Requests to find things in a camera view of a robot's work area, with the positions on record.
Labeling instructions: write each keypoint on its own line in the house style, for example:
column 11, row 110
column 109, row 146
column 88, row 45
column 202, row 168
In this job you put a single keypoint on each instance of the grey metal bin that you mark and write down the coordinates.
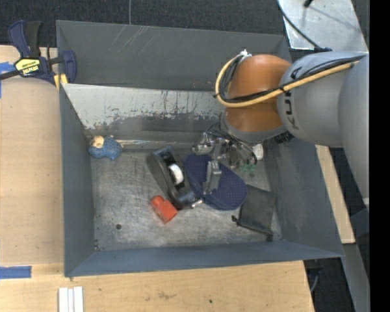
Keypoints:
column 133, row 213

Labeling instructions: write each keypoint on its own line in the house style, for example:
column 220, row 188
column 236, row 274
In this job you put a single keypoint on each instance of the black tape dispenser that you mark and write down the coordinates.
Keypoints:
column 164, row 171

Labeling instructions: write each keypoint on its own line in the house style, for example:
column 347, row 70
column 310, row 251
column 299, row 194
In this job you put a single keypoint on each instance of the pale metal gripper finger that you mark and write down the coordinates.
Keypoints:
column 207, row 185
column 215, row 174

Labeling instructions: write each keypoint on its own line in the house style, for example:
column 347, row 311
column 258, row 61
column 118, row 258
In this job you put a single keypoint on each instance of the black flat pouch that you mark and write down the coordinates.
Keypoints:
column 257, row 210

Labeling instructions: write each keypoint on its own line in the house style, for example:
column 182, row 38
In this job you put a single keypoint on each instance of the blue and cream soft toy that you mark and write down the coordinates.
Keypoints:
column 105, row 149

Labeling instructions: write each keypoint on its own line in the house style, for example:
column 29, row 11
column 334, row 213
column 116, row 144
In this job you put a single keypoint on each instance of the red plastic block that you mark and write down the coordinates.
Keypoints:
column 164, row 208

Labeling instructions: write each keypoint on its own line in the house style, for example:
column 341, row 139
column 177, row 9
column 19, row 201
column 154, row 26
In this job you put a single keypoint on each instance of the dark blue fabric pouch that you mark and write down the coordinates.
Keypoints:
column 229, row 190

